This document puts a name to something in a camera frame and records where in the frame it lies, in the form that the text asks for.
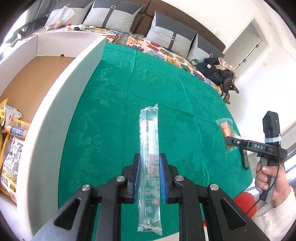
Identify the orange red stool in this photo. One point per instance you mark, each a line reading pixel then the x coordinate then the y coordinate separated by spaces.
pixel 245 201

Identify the green tablecloth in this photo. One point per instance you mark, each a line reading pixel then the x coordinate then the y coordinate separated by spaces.
pixel 128 88

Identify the white fleece forearm sleeve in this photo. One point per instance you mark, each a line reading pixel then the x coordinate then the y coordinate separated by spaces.
pixel 275 221

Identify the white yellow snack bag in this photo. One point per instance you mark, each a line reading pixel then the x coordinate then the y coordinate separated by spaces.
pixel 10 158

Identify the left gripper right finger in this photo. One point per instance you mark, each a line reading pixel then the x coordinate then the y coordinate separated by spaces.
pixel 205 213

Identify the far right grey pillow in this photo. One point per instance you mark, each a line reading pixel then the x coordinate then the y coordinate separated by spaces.
pixel 202 49

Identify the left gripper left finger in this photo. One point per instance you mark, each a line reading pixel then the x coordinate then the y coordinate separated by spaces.
pixel 94 213

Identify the yellow red snack bag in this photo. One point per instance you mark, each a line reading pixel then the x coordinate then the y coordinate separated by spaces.
pixel 3 112

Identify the floral sofa cover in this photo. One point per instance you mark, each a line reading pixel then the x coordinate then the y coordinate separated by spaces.
pixel 139 43

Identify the long clear snack packet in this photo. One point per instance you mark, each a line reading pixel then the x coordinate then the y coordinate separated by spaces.
pixel 149 188

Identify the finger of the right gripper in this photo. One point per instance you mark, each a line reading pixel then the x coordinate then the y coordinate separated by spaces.
pixel 236 142
pixel 245 162

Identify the orange blue sausage stick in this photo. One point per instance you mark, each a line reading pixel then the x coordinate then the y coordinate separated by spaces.
pixel 17 132

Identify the far left grey pillow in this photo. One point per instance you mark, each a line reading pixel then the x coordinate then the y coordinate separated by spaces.
pixel 75 11

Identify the white plastic bag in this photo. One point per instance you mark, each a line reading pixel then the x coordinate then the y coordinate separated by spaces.
pixel 60 18

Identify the grey pillow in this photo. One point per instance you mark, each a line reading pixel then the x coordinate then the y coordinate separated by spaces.
pixel 171 34
pixel 202 49
pixel 75 11
pixel 113 15

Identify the black clothes pile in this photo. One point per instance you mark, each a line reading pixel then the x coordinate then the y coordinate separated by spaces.
pixel 220 73

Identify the white medicine bottle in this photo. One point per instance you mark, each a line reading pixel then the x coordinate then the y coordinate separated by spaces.
pixel 68 26

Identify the clear packed hot dog sausage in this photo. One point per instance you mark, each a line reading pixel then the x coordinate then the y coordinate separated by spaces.
pixel 226 125

